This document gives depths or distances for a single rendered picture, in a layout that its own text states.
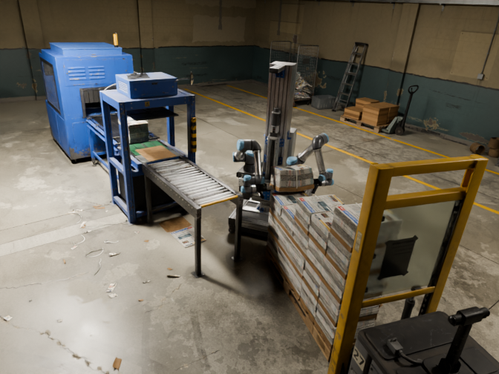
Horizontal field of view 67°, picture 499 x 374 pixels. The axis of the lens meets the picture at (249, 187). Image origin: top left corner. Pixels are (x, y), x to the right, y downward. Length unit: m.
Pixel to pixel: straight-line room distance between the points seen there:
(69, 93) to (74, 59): 0.52
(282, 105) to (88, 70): 3.52
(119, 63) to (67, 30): 5.17
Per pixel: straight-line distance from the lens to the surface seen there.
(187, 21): 13.17
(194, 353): 3.39
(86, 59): 6.72
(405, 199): 2.28
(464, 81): 9.83
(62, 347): 3.65
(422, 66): 10.27
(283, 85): 4.29
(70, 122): 6.83
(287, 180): 3.85
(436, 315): 2.91
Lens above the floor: 2.56
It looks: 25 degrees down
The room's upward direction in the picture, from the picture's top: 3 degrees clockwise
